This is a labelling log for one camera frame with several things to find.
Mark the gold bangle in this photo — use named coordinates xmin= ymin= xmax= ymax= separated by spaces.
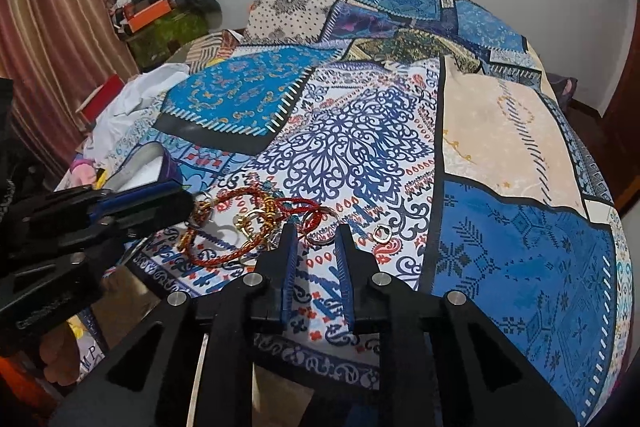
xmin=233 ymin=209 xmax=282 ymax=254

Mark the white crumpled cloth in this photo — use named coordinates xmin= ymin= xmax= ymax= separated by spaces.
xmin=82 ymin=63 xmax=189 ymax=160

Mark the cream dotted pillow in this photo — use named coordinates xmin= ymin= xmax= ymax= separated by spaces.
xmin=243 ymin=0 xmax=342 ymax=46

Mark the blue patchwork bedspread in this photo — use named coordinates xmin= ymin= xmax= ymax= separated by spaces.
xmin=54 ymin=0 xmax=636 ymax=425

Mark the striped brown curtain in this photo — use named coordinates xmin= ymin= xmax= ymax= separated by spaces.
xmin=1 ymin=0 xmax=138 ymax=178

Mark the orange box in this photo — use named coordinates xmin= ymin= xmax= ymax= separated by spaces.
xmin=126 ymin=0 xmax=171 ymax=32

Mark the red braided cord bracelet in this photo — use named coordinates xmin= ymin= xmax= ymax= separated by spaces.
xmin=179 ymin=186 xmax=286 ymax=269

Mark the striped orange brown cloth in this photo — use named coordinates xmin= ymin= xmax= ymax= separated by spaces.
xmin=184 ymin=29 xmax=241 ymax=74

